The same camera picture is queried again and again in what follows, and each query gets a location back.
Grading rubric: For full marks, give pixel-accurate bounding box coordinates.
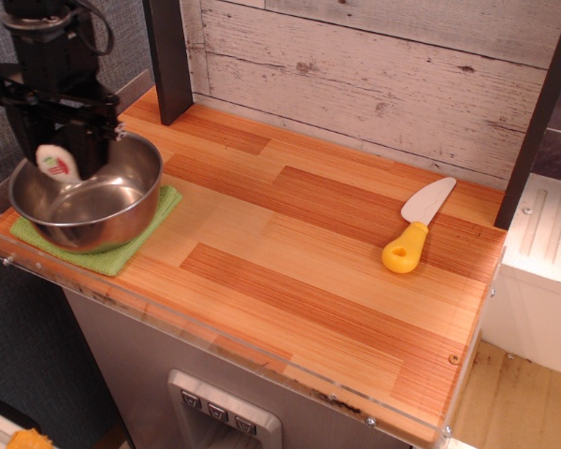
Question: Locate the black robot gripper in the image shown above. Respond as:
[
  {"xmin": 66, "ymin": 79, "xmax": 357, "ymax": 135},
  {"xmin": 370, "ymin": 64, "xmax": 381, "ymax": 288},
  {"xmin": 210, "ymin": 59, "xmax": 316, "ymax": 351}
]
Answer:
[{"xmin": 0, "ymin": 18, "xmax": 122, "ymax": 181}]

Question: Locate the plush sushi roll toy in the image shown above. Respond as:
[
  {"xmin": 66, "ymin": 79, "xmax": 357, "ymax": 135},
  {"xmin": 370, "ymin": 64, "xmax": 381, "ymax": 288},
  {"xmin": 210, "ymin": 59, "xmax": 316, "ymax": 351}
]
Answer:
[{"xmin": 36, "ymin": 144, "xmax": 81, "ymax": 183}]

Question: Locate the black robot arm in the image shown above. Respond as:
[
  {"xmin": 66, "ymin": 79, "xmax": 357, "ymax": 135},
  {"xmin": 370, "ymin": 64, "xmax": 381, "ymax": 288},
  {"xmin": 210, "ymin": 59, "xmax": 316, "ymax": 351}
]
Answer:
[{"xmin": 0, "ymin": 1, "xmax": 122, "ymax": 181}]

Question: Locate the stainless steel pot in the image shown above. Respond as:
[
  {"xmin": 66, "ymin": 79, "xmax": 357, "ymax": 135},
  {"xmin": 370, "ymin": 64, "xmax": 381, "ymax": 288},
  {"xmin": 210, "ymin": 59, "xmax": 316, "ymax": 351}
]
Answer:
[{"xmin": 8, "ymin": 133, "xmax": 164, "ymax": 253}]

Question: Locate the green cloth mat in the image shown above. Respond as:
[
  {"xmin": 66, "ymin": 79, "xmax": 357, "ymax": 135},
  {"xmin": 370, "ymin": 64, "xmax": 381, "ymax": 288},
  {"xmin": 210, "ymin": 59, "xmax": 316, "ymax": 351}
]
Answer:
[{"xmin": 10, "ymin": 185, "xmax": 182, "ymax": 277}]

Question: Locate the silver toy cabinet front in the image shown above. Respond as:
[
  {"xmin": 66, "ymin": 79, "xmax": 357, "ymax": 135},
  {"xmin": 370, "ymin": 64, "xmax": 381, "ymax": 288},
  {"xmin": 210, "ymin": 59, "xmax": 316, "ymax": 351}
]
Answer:
[{"xmin": 65, "ymin": 290, "xmax": 406, "ymax": 448}]

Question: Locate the orange object bottom left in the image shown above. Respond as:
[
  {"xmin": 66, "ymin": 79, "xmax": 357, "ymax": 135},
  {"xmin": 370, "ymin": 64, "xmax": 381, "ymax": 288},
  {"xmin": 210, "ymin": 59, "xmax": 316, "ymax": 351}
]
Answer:
[{"xmin": 6, "ymin": 428, "xmax": 54, "ymax": 449}]

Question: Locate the silver dispenser button panel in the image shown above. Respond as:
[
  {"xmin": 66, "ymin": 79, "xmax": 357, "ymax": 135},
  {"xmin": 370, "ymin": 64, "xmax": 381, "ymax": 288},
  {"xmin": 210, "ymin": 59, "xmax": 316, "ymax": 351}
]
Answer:
[{"xmin": 167, "ymin": 369, "xmax": 283, "ymax": 448}]

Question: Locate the clear acrylic edge guard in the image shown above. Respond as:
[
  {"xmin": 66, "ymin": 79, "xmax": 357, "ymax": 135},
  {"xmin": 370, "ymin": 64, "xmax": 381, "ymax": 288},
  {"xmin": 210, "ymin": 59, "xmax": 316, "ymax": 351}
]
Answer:
[{"xmin": 0, "ymin": 210, "xmax": 504, "ymax": 448}]

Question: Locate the white toy sink unit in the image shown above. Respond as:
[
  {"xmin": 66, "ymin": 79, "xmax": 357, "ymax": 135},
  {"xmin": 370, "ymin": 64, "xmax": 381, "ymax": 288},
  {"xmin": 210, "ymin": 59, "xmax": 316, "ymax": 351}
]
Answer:
[{"xmin": 481, "ymin": 175, "xmax": 561, "ymax": 372}]

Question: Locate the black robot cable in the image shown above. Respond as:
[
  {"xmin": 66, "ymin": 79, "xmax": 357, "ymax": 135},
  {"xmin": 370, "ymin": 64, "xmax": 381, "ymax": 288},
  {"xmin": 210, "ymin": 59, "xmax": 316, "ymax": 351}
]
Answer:
[{"xmin": 67, "ymin": 0, "xmax": 116, "ymax": 57}]

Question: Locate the dark left shelf post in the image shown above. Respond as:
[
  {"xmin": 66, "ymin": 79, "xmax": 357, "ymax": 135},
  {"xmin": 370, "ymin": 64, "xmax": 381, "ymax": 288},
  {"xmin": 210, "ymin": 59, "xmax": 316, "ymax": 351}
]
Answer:
[{"xmin": 143, "ymin": 0, "xmax": 194, "ymax": 125}]

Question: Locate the dark shelf post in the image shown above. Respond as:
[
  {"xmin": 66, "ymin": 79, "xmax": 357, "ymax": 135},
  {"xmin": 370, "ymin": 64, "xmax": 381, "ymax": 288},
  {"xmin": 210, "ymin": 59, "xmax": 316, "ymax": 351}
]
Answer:
[
  {"xmin": 494, "ymin": 35, "xmax": 561, "ymax": 230},
  {"xmin": 143, "ymin": 0, "xmax": 194, "ymax": 125}
]

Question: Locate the yellow handled toy knife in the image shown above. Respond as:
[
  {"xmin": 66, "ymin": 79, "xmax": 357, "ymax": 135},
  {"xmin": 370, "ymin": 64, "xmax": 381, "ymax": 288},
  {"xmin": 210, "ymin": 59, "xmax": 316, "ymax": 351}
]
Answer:
[{"xmin": 381, "ymin": 177, "xmax": 457, "ymax": 274}]

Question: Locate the dark right shelf post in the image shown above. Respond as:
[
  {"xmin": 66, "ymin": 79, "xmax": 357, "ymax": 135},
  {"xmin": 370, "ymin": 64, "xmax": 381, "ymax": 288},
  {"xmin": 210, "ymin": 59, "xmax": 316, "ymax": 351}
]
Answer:
[{"xmin": 494, "ymin": 35, "xmax": 561, "ymax": 230}]

